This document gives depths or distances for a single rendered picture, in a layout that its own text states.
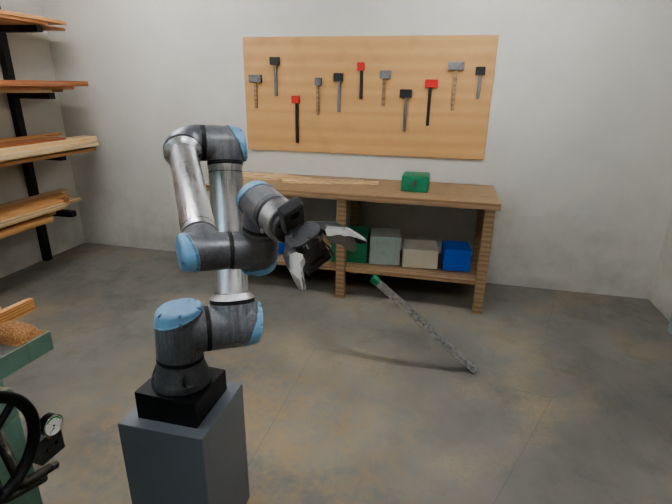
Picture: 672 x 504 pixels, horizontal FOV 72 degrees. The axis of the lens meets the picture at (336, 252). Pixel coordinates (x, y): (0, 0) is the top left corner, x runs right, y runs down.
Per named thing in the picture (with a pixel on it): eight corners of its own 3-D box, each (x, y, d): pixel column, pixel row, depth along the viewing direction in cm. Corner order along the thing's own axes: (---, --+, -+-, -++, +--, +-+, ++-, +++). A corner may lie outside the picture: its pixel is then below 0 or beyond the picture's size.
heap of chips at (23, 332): (17, 347, 126) (14, 335, 124) (-21, 338, 130) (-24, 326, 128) (46, 331, 134) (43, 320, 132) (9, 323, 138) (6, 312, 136)
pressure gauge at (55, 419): (48, 447, 130) (42, 423, 128) (37, 444, 131) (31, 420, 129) (66, 432, 136) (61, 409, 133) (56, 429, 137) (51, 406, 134)
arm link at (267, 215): (285, 189, 100) (249, 214, 98) (296, 198, 97) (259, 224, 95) (299, 218, 107) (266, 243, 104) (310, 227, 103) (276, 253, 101)
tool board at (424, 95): (484, 160, 362) (499, 34, 332) (246, 149, 405) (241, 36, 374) (483, 159, 366) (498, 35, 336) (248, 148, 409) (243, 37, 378)
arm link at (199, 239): (160, 116, 147) (178, 245, 99) (200, 118, 152) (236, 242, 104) (161, 149, 154) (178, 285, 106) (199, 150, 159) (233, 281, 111)
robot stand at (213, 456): (183, 482, 194) (169, 371, 176) (249, 496, 188) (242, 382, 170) (139, 547, 167) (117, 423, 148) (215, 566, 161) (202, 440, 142)
